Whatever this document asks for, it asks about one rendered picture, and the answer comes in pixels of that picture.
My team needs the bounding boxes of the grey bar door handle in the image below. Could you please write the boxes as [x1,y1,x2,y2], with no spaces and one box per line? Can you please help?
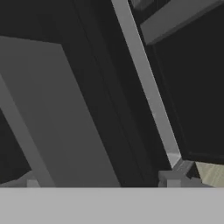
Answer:
[139,0,224,46]

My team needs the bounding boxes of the black appliance door panel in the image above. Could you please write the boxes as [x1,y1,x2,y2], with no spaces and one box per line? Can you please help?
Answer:
[150,4,224,166]

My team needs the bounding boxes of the long silver fridge door handle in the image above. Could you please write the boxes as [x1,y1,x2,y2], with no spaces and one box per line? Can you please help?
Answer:
[110,0,196,177]

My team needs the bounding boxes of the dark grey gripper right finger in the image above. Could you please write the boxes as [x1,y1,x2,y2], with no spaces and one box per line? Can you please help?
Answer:
[157,170,214,188]

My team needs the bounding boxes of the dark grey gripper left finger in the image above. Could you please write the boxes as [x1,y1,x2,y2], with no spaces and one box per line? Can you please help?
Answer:
[0,170,41,188]

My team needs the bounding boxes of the black fridge door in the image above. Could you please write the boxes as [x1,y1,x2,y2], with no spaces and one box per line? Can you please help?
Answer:
[0,0,173,188]

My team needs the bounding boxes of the wide grey handle bar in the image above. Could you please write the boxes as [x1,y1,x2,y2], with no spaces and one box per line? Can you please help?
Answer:
[0,35,122,188]

